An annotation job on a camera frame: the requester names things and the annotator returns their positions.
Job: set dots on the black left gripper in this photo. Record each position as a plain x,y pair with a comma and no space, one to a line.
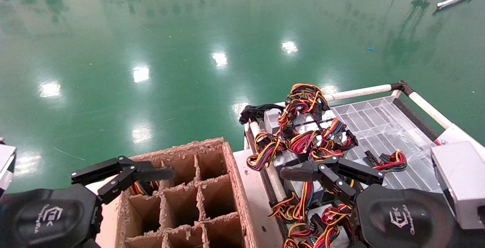
45,217

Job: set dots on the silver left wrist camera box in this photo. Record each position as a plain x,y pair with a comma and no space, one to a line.
5,164

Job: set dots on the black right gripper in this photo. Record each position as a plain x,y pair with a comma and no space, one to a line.
405,221

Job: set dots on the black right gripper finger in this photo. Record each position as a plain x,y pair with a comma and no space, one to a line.
303,174

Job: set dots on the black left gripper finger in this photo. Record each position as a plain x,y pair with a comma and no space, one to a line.
151,174

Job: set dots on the brown cardboard divider box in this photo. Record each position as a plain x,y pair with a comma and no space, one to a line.
231,172

